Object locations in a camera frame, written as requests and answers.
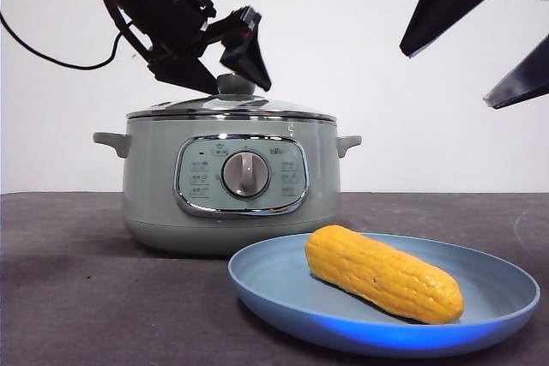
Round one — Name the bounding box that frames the yellow corn cob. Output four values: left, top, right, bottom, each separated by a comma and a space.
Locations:
305, 225, 466, 325

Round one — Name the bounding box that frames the green electric steamer pot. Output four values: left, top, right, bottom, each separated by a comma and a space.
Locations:
93, 115, 363, 259

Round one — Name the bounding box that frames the glass lid with green knob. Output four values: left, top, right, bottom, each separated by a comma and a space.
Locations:
126, 73, 336, 123

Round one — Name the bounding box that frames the blue round plate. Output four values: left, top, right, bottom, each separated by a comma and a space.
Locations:
227, 231, 540, 360

